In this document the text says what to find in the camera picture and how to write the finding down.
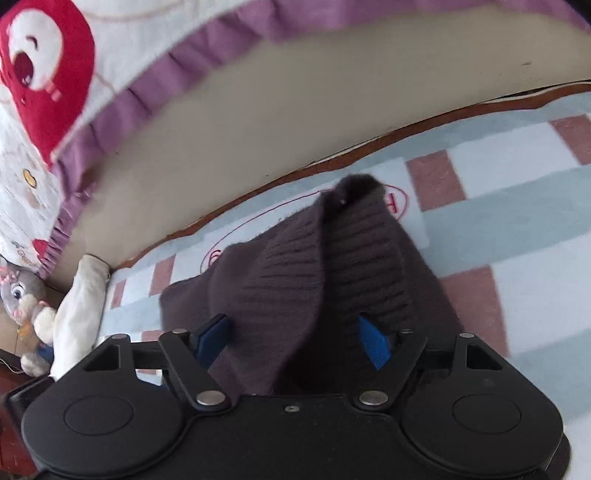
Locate checked blanket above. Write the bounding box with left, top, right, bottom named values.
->
left=95, top=90, right=591, bottom=480

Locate red-brown wooden dresser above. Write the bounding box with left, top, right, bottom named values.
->
left=0, top=401, right=38, bottom=480

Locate grey plush rabbit toy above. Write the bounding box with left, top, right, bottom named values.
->
left=0, top=256, right=57, bottom=377

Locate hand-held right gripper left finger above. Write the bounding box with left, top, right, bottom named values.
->
left=83, top=313, right=232, bottom=411

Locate white fleece garment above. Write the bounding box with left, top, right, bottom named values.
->
left=48, top=253, right=112, bottom=381

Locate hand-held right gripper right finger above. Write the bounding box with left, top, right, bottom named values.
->
left=353, top=314, right=504, bottom=409

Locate dark brown knit sweater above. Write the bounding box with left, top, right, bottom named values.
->
left=159, top=173, right=465, bottom=398

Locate beige padded headboard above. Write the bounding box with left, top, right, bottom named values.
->
left=46, top=9, right=591, bottom=273

